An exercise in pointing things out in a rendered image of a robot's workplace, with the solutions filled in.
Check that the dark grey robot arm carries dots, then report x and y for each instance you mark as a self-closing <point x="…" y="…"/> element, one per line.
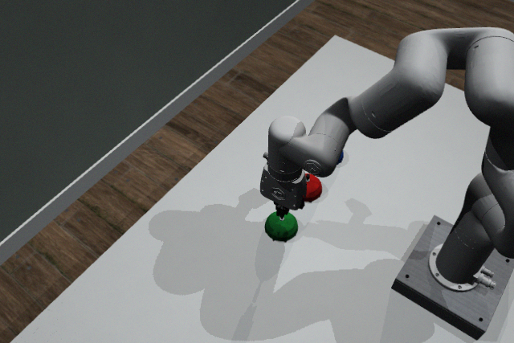
<point x="415" y="84"/>

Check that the red dome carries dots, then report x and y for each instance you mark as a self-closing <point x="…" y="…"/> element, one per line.
<point x="314" y="188"/>

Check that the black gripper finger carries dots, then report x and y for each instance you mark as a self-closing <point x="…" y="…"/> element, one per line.
<point x="277" y="207"/>
<point x="284" y="210"/>

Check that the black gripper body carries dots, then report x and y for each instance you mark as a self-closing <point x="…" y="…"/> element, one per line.
<point x="288" y="194"/>

